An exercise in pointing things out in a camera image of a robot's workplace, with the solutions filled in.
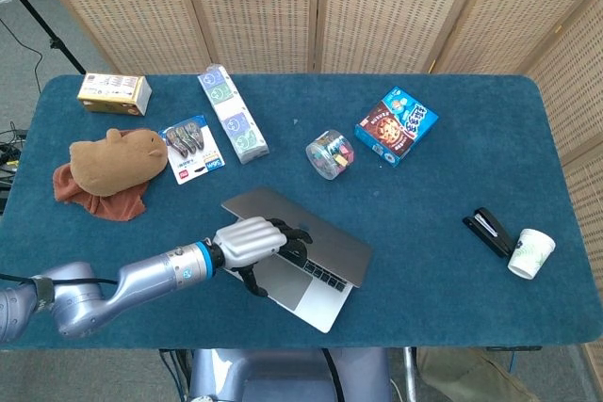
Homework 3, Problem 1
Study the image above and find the black cable bundle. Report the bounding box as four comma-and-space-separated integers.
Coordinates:
0, 121, 29, 196

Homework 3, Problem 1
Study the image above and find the woven folding screen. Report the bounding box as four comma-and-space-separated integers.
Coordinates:
22, 0, 603, 375

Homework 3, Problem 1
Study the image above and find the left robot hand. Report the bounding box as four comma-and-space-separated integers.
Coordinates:
210, 216, 314, 298

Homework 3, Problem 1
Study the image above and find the olive green bag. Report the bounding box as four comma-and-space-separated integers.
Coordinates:
416, 347, 541, 402

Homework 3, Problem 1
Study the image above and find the long white tissue pack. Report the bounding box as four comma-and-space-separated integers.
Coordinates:
196, 63, 270, 166

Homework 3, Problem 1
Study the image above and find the silver laptop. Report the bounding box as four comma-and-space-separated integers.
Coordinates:
220, 185, 374, 334

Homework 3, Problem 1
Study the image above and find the rust brown cloth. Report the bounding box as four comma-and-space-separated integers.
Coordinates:
52, 128, 155, 222

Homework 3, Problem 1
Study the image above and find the blue cookie box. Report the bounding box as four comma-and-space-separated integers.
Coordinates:
353, 86, 440, 169

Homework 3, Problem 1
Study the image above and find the black tripod stand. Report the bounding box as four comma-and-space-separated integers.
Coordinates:
0, 0, 87, 74

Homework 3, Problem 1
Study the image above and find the clear jar of colourful clips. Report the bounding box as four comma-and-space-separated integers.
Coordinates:
304, 128, 356, 181

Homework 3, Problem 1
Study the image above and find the yellow white cardboard box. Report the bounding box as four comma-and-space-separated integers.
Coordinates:
76, 72, 153, 118

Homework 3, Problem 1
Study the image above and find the blue felt table mat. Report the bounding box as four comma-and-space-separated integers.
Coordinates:
0, 72, 598, 352

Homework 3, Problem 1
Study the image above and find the white paper cup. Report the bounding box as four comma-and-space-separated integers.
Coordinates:
506, 228, 557, 281

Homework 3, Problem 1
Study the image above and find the grey robot torso base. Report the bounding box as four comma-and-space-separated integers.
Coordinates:
187, 347, 393, 402

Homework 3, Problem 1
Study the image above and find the black stapler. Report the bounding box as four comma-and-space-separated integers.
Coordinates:
461, 206, 516, 259

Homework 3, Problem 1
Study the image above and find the brown capybara plush toy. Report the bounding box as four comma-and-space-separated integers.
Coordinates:
69, 127, 169, 198

